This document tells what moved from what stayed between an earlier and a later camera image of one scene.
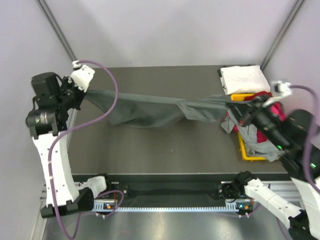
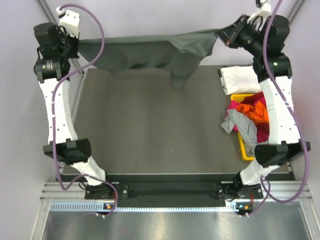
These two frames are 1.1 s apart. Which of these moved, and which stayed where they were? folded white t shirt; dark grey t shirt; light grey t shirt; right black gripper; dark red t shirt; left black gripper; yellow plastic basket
Moved: left black gripper; right black gripper; dark grey t shirt
Stayed: dark red t shirt; light grey t shirt; yellow plastic basket; folded white t shirt
